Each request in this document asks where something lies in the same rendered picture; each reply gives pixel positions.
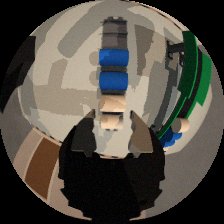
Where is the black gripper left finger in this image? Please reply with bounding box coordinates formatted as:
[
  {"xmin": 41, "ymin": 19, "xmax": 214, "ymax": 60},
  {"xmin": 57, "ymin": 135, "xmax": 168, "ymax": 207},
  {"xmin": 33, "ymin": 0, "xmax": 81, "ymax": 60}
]
[{"xmin": 58, "ymin": 109, "xmax": 97, "ymax": 180}]

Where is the blue plastic bar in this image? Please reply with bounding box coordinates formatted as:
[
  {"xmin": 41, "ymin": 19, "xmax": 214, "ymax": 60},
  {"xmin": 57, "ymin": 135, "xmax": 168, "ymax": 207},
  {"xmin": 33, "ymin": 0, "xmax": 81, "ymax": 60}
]
[
  {"xmin": 164, "ymin": 128, "xmax": 182, "ymax": 142},
  {"xmin": 99, "ymin": 72, "xmax": 128, "ymax": 90},
  {"xmin": 159, "ymin": 136, "xmax": 175, "ymax": 148},
  {"xmin": 99, "ymin": 49, "xmax": 129, "ymax": 67}
]

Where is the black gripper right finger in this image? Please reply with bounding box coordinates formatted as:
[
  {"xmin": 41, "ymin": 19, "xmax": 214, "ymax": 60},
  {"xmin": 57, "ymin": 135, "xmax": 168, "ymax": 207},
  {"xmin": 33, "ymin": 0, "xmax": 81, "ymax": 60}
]
[{"xmin": 128, "ymin": 110, "xmax": 165, "ymax": 181}]

